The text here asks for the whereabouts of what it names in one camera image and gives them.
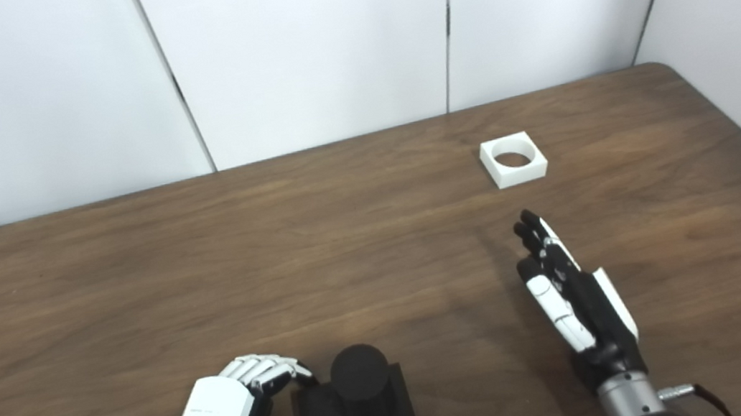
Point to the white square piece with hole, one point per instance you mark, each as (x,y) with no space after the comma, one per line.
(518,176)

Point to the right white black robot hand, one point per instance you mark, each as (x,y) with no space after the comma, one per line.
(597,321)

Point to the black peg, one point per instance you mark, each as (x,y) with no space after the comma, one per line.
(359,384)

